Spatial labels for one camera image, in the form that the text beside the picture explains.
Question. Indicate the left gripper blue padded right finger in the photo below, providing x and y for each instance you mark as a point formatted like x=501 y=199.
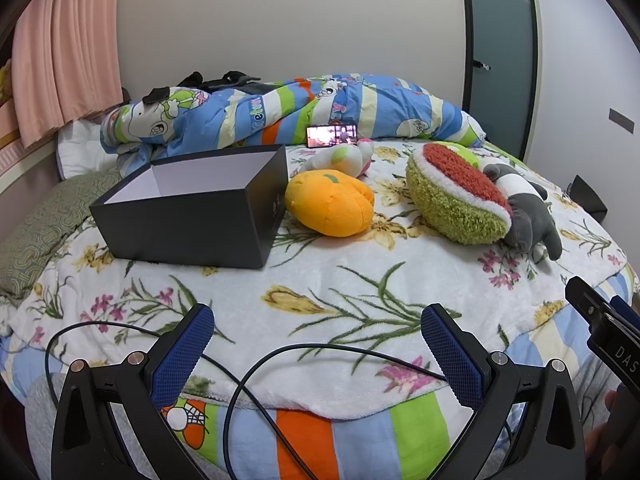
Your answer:
x=534 y=406

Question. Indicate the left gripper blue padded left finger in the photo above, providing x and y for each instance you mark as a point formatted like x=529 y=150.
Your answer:
x=87 y=443

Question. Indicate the grey white plush animal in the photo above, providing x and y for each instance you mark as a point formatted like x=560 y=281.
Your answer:
x=532 y=223

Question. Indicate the green watermelon plush cushion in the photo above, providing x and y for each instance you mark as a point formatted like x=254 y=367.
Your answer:
x=454 y=197

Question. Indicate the orange pumpkin plush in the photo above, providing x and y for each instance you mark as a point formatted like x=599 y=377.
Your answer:
x=330 y=202

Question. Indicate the white pink plush toy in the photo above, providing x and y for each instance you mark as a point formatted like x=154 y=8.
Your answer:
x=351 y=159

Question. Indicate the person right hand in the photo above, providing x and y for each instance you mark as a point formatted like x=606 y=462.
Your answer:
x=593 y=437

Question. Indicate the green patterned pillow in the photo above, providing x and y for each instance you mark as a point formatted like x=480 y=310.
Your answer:
x=26 y=251

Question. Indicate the white floral blanket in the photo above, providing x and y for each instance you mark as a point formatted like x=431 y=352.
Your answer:
x=318 y=303

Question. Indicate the black cardboard box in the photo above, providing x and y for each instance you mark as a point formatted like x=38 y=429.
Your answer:
x=218 y=208

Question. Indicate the white pillow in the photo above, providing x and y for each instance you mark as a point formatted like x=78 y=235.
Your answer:
x=79 y=150

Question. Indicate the blue cartoon striped quilt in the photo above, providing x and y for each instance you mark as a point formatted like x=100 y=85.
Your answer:
x=173 y=121

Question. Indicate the dark green door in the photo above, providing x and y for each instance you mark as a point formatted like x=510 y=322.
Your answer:
x=501 y=70

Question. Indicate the smartphone with lit screen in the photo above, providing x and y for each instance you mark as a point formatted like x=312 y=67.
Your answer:
x=326 y=136

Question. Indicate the pink curtain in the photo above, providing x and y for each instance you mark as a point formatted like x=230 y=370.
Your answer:
x=64 y=64

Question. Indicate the black object by wall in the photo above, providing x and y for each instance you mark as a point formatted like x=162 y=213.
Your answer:
x=582 y=194

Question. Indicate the grey wall switch plate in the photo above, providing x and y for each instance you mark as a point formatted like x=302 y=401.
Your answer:
x=621 y=120

